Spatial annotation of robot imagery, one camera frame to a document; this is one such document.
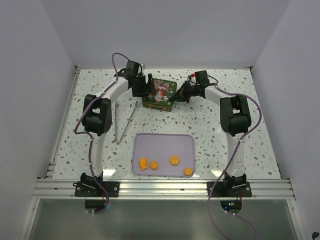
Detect orange fish cookie left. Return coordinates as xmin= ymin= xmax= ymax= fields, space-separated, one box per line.
xmin=139 ymin=157 xmax=148 ymax=171

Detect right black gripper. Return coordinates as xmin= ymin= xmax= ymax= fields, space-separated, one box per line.
xmin=169 ymin=80 xmax=200 ymax=104

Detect metal tongs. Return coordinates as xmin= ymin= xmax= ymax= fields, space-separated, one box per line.
xmin=114 ymin=101 xmax=138 ymax=145

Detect green cookie tin box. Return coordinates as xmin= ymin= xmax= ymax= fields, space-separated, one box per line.
xmin=142 ymin=100 xmax=173 ymax=112

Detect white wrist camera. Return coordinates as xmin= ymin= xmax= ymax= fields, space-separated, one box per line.
xmin=140 ymin=63 xmax=146 ymax=73
xmin=187 ymin=73 xmax=196 ymax=84

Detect aluminium front rail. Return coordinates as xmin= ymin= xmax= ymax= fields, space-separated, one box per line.
xmin=31 ymin=179 xmax=295 ymax=200

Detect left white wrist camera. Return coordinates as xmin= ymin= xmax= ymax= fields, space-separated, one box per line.
xmin=140 ymin=63 xmax=146 ymax=73

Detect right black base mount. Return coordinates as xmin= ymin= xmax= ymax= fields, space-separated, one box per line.
xmin=206 ymin=173 xmax=253 ymax=198

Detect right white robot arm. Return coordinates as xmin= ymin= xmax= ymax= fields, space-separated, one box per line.
xmin=169 ymin=70 xmax=252 ymax=197

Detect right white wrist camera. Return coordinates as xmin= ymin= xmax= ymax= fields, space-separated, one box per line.
xmin=187 ymin=73 xmax=196 ymax=84

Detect orange flower cookie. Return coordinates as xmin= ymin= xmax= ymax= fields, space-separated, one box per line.
xmin=149 ymin=160 xmax=159 ymax=170

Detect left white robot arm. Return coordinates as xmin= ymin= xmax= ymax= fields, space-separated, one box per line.
xmin=80 ymin=60 xmax=155 ymax=179

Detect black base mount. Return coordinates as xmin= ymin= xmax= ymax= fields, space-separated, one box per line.
xmin=206 ymin=173 xmax=253 ymax=198
xmin=72 ymin=173 xmax=120 ymax=198

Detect lilac plastic tray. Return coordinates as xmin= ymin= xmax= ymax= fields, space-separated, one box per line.
xmin=132 ymin=133 xmax=196 ymax=178

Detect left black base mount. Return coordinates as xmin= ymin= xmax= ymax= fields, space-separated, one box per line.
xmin=72 ymin=173 xmax=120 ymax=198

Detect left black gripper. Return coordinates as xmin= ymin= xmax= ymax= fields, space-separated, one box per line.
xmin=131 ymin=73 xmax=157 ymax=98

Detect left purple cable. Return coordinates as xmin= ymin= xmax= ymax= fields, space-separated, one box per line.
xmin=73 ymin=52 xmax=131 ymax=201

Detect orange dotted round cookie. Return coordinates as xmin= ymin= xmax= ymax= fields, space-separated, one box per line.
xmin=169 ymin=155 xmax=180 ymax=166

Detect orange plain round cookie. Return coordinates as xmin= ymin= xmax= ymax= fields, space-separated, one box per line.
xmin=183 ymin=167 xmax=194 ymax=176

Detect gold tin lid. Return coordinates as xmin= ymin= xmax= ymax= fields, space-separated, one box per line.
xmin=142 ymin=78 xmax=177 ymax=102

